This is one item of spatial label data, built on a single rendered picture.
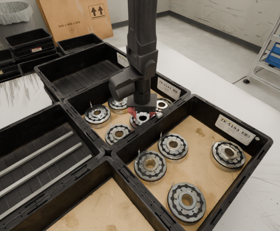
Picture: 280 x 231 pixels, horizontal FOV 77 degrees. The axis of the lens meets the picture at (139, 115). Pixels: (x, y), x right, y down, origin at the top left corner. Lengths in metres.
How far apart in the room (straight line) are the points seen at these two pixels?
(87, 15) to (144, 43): 2.97
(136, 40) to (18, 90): 0.97
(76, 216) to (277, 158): 0.80
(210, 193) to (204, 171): 0.07
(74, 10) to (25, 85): 2.21
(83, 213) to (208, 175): 0.39
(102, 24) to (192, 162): 3.11
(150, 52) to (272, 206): 0.67
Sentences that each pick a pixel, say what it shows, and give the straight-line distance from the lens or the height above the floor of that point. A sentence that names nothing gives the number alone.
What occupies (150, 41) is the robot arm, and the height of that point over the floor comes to 1.18.
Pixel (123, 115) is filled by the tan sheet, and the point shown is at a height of 0.83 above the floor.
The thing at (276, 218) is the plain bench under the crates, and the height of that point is 0.70.
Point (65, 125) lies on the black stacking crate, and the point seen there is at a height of 0.83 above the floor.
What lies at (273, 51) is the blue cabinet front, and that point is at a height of 0.45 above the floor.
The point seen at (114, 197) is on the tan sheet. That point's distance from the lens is 0.56.
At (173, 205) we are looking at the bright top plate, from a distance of 0.53.
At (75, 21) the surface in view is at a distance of 3.33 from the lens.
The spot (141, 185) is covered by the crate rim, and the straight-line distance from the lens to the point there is 0.46.
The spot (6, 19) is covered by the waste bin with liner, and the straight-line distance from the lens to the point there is 2.76.
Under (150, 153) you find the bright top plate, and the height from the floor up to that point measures 0.86.
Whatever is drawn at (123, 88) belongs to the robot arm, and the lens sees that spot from 0.49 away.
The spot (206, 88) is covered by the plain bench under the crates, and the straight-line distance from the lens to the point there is 1.14.
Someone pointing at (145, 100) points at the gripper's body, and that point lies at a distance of 0.57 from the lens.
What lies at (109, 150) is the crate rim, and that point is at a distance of 0.52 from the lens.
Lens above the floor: 1.36
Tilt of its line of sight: 47 degrees down
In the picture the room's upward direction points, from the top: straight up
